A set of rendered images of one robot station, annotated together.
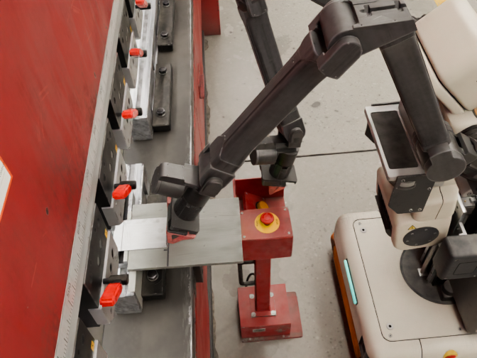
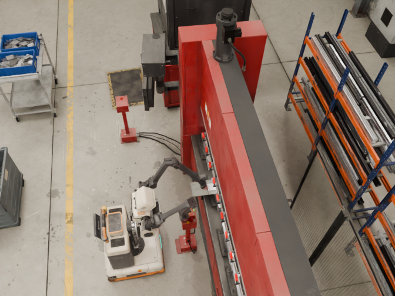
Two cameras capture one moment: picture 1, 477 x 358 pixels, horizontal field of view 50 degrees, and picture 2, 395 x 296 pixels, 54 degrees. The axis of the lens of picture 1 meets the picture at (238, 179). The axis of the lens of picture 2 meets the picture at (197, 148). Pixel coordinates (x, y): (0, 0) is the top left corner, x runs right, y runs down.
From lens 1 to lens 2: 3.84 m
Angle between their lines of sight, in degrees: 75
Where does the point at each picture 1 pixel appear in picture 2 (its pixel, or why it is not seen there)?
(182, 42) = (222, 271)
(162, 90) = (222, 242)
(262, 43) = not seen: hidden behind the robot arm
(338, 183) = not seen: outside the picture
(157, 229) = (209, 187)
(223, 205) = (196, 194)
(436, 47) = (151, 194)
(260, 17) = not seen: hidden behind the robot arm
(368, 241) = (153, 253)
